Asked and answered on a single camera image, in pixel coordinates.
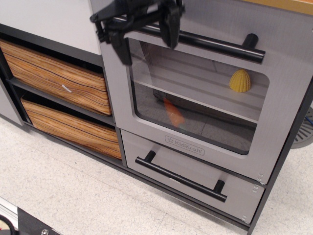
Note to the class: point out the black drawer handle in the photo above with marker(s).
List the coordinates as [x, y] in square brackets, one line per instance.
[215, 193]

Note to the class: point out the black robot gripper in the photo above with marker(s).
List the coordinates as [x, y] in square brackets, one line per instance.
[133, 14]

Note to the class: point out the black oven door handle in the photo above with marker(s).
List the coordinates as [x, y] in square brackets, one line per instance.
[246, 51]

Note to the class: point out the yellow toy corn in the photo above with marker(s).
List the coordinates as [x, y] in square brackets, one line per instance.
[240, 81]

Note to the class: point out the grey lower oven drawer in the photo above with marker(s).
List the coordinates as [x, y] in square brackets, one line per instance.
[243, 197]

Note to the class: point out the toy kitchen cabinet frame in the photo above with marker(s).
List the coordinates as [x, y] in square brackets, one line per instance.
[77, 194]

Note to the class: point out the grey round fan base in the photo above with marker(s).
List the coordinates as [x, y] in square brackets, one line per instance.
[304, 136]

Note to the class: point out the grey oven rack shelf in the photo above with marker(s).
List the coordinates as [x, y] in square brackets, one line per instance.
[220, 102]

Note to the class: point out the lower wood-grain fabric bin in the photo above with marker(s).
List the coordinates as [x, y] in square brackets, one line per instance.
[48, 118]

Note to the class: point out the grey toy oven door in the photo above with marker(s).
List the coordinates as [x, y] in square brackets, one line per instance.
[227, 95]

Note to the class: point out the wood-grain fabric bin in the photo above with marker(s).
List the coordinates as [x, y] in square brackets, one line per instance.
[76, 85]
[48, 118]

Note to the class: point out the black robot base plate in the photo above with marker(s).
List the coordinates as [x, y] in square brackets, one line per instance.
[19, 222]

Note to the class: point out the upper wood-grain fabric bin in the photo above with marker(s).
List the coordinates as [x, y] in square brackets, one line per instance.
[76, 85]

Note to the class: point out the wooden countertop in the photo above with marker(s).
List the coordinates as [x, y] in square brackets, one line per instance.
[299, 6]

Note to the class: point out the orange toy carrot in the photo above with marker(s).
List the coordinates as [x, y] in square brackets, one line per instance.
[173, 113]

